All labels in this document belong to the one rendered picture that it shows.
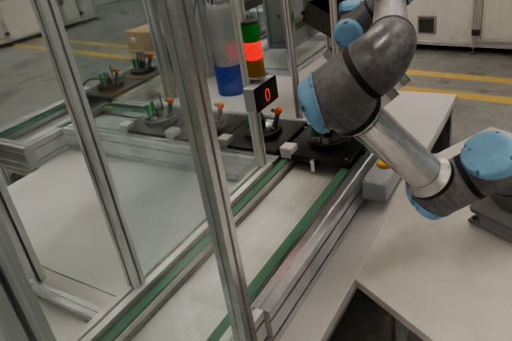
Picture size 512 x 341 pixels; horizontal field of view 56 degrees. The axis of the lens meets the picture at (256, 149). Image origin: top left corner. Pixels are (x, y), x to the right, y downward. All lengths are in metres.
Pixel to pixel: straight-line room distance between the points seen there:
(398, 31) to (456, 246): 0.62
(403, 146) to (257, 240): 0.46
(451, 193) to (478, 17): 4.40
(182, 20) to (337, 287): 0.79
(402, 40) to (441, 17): 4.72
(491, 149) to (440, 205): 0.17
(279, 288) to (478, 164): 0.51
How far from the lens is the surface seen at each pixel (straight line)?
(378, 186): 1.38
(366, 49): 0.89
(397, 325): 1.97
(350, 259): 1.27
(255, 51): 1.34
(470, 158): 1.17
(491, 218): 1.37
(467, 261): 1.29
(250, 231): 1.31
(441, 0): 5.60
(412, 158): 1.08
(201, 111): 0.65
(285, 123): 1.76
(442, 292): 1.20
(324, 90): 0.91
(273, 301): 1.04
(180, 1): 0.61
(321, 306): 1.16
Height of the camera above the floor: 1.69
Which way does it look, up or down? 27 degrees down
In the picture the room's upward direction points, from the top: 9 degrees counter-clockwise
